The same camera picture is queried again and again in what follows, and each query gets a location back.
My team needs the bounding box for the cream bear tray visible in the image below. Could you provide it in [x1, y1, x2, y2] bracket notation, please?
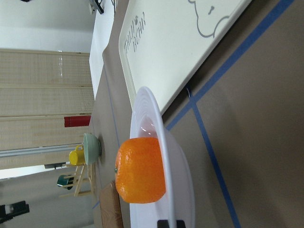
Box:
[119, 0, 249, 113]

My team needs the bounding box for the yellow cup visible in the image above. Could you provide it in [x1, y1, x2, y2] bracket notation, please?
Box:
[69, 145, 85, 165]

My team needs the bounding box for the green bowl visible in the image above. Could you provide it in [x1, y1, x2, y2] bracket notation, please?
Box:
[83, 133, 101, 165]

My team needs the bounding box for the red cylinder bottle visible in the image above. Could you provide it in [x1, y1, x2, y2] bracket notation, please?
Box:
[64, 115, 91, 127]

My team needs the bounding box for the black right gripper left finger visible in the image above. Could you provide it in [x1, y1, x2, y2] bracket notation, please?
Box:
[157, 220, 169, 228]

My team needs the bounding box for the orange fruit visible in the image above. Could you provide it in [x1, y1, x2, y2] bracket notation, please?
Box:
[115, 137, 166, 204]

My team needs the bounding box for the white plate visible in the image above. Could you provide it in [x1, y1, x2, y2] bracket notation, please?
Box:
[130, 86, 195, 228]

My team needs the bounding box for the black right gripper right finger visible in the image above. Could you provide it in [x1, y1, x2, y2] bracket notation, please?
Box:
[176, 220, 185, 228]

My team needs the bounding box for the wooden cup rack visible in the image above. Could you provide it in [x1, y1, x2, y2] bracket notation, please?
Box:
[59, 164, 95, 198]

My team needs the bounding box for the wooden cutting board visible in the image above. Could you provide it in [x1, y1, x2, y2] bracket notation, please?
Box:
[99, 181, 124, 228]

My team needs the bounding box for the dark green cup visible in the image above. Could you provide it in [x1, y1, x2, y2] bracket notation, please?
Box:
[57, 175, 74, 187]

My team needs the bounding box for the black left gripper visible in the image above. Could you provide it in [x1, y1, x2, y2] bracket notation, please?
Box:
[0, 201, 30, 221]

